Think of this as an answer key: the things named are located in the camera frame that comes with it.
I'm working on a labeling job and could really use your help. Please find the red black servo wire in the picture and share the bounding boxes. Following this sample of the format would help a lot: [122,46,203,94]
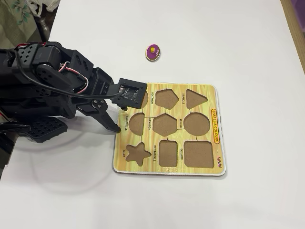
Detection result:
[14,42,48,49]

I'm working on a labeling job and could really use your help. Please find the grey metal post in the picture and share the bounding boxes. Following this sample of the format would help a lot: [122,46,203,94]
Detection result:
[38,16,52,40]

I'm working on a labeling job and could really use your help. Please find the white plastic bag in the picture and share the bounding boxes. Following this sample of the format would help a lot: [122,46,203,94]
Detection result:
[30,0,60,17]

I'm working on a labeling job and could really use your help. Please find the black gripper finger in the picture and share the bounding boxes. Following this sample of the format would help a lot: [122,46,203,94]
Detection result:
[91,99,122,134]

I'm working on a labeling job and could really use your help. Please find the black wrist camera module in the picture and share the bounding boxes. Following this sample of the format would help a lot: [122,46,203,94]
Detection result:
[110,78,148,112]

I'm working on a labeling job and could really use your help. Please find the pink white gripper servo wire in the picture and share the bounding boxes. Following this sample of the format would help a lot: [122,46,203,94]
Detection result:
[58,61,89,94]

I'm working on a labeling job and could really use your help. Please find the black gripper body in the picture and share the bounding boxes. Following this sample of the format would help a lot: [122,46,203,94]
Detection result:
[71,66,114,115]

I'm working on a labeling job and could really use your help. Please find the black power cable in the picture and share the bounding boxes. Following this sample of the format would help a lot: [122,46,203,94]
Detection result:
[0,123,31,134]

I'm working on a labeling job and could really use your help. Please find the light wooden board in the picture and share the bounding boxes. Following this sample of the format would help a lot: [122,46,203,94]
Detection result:
[281,0,305,73]

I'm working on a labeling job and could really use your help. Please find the floral patterned cloth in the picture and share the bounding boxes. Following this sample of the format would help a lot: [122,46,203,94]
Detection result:
[0,0,52,50]

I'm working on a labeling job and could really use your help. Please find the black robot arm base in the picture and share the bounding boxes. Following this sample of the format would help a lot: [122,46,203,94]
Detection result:
[0,94,78,120]

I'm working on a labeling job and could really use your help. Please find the purple plastic container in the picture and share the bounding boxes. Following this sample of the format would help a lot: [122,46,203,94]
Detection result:
[288,0,305,34]

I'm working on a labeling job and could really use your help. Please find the black gridded clamp plate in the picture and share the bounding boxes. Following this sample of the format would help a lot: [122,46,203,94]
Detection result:
[25,116,69,144]

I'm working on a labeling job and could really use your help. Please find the purple oval piece yellow pin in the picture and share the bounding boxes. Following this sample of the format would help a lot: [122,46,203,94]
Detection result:
[145,43,161,62]

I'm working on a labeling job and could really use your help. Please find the black camera cable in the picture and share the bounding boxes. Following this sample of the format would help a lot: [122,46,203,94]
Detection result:
[14,49,124,99]

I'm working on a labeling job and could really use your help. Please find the wooden shape puzzle board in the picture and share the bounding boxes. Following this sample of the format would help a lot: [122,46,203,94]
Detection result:
[112,82,227,177]

